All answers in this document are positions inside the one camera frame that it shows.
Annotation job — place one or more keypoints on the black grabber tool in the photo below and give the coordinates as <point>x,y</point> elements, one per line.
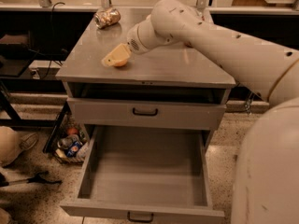
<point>37,178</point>

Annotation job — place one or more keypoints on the grey drawer cabinet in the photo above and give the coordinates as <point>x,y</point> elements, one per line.
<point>172,74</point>

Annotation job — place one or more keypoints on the orange fruit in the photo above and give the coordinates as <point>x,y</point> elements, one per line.
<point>120,63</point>

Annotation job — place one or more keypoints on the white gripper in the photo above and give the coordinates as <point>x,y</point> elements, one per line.
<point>134,42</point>

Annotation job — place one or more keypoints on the closed upper grey drawer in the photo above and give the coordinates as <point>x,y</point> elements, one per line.
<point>146,114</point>

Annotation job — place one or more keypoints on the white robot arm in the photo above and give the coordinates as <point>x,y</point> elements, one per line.
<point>266,188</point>

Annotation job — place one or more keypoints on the crumpled snack bag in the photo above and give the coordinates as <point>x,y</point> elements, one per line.
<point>105,18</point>

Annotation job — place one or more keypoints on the basket of snacks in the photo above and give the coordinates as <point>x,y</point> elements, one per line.
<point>70,145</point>

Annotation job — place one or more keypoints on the open grey middle drawer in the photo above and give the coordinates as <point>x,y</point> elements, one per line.
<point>145,175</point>

